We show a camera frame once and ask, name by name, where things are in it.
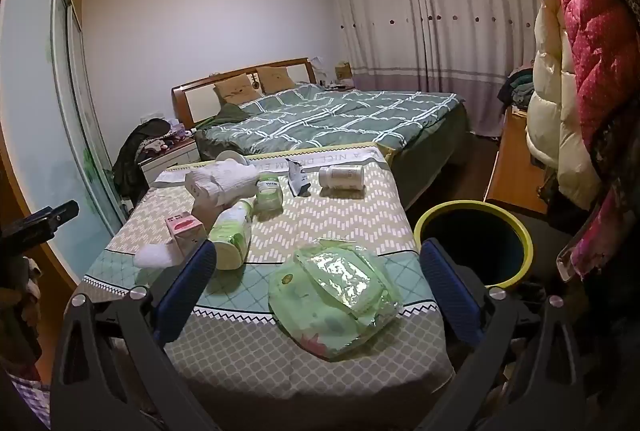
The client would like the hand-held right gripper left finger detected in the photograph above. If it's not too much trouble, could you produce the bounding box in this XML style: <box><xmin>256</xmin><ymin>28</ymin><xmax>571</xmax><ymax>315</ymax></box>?
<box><xmin>50</xmin><ymin>238</ymin><xmax>218</xmax><ymax>431</ymax></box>

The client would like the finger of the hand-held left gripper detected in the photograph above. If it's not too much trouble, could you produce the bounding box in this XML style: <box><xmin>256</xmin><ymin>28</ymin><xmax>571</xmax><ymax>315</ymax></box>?
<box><xmin>0</xmin><ymin>200</ymin><xmax>81</xmax><ymax>258</ymax></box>

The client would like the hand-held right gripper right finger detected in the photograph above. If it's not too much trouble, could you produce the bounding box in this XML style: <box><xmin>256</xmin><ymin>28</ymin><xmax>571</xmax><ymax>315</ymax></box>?
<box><xmin>419</xmin><ymin>238</ymin><xmax>588</xmax><ymax>431</ymax></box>

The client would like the pink carton box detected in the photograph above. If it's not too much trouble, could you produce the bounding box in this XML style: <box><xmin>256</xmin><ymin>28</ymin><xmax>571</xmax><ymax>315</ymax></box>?
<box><xmin>165</xmin><ymin>212</ymin><xmax>207</xmax><ymax>259</ymax></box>

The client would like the yellow rimmed trash bin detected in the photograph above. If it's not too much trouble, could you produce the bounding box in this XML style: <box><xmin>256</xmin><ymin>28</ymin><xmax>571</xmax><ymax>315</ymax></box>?
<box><xmin>414</xmin><ymin>200</ymin><xmax>534</xmax><ymax>290</ymax></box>

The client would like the green lotion bottle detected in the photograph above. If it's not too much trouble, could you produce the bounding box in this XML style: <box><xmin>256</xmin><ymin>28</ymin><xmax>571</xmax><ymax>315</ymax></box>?
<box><xmin>207</xmin><ymin>198</ymin><xmax>255</xmax><ymax>272</ymax></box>

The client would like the clear jar with green lid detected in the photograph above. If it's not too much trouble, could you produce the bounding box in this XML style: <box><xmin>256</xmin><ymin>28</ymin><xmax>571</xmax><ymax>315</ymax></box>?
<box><xmin>255</xmin><ymin>176</ymin><xmax>285</xmax><ymax>212</ymax></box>

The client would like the green wet wipes packet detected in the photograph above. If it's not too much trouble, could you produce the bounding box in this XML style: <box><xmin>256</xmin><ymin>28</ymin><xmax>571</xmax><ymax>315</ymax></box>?
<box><xmin>268</xmin><ymin>238</ymin><xmax>404</xmax><ymax>361</ymax></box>

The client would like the white paper cup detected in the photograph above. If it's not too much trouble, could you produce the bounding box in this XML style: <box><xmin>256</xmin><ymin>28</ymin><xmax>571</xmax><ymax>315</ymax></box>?
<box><xmin>215</xmin><ymin>150</ymin><xmax>249</xmax><ymax>168</ymax></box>

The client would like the silver foil sachet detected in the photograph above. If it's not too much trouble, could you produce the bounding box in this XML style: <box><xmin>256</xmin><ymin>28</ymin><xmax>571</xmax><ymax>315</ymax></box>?
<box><xmin>287</xmin><ymin>157</ymin><xmax>311</xmax><ymax>198</ymax></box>

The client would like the white pill bottle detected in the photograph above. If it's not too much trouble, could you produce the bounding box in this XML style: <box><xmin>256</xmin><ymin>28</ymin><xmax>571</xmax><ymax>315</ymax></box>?
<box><xmin>319</xmin><ymin>164</ymin><xmax>365</xmax><ymax>190</ymax></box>

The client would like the dark jacket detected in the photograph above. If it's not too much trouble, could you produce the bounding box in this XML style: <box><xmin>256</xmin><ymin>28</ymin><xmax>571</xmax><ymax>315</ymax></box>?
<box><xmin>112</xmin><ymin>118</ymin><xmax>174</xmax><ymax>202</ymax></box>

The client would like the white nightstand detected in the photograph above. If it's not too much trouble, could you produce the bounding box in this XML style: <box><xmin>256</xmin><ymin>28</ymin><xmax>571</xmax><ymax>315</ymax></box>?
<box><xmin>138</xmin><ymin>138</ymin><xmax>201</xmax><ymax>188</ymax></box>

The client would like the glass wardrobe sliding door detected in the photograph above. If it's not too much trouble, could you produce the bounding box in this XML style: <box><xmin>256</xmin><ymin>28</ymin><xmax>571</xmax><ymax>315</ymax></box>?
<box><xmin>0</xmin><ymin>0</ymin><xmax>127</xmax><ymax>263</ymax></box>

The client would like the wooden desk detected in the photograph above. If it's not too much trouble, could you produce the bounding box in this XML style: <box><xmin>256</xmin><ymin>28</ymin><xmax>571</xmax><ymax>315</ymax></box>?
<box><xmin>483</xmin><ymin>106</ymin><xmax>549</xmax><ymax>214</ymax></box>

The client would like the pink clothes pile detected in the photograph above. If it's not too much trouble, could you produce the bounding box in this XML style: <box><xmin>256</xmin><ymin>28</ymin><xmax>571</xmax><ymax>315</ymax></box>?
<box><xmin>145</xmin><ymin>122</ymin><xmax>199</xmax><ymax>154</ymax></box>

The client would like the pink floral garment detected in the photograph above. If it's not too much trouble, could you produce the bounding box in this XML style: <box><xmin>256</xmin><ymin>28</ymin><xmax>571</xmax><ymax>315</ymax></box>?
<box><xmin>569</xmin><ymin>190</ymin><xmax>627</xmax><ymax>283</ymax></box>

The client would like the dark green blanket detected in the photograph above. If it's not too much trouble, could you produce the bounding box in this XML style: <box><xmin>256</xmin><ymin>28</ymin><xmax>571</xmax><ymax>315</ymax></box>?
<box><xmin>194</xmin><ymin>103</ymin><xmax>254</xmax><ymax>132</ymax></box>

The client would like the wooden bed headboard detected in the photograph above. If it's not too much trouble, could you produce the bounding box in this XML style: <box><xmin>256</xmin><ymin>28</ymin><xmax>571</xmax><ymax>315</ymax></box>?
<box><xmin>171</xmin><ymin>57</ymin><xmax>319</xmax><ymax>128</ymax></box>

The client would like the brown pillow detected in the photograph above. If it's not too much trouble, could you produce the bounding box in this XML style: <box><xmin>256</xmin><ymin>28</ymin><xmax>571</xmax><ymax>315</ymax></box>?
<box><xmin>256</xmin><ymin>66</ymin><xmax>296</xmax><ymax>94</ymax></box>
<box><xmin>214</xmin><ymin>73</ymin><xmax>264</xmax><ymax>104</ymax></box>

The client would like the cream puffer jacket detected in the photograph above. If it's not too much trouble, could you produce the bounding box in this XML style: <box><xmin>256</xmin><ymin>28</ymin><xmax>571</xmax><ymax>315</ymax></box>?
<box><xmin>525</xmin><ymin>0</ymin><xmax>602</xmax><ymax>212</ymax></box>

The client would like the green checked quilt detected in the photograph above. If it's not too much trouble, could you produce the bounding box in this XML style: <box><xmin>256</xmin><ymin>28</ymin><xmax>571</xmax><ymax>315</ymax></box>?
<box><xmin>202</xmin><ymin>82</ymin><xmax>466</xmax><ymax>156</ymax></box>

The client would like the dark clothes pile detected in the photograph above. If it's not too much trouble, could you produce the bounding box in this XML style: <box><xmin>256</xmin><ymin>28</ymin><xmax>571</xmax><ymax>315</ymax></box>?
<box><xmin>497</xmin><ymin>66</ymin><xmax>536</xmax><ymax>110</ymax></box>

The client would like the pink and white curtain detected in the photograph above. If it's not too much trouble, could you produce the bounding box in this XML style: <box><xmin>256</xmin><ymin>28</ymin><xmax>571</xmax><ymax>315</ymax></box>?
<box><xmin>329</xmin><ymin>0</ymin><xmax>544</xmax><ymax>138</ymax></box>

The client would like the red puffer jacket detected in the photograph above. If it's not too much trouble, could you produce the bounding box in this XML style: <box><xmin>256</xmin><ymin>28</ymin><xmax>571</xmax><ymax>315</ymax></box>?
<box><xmin>542</xmin><ymin>0</ymin><xmax>640</xmax><ymax>152</ymax></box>

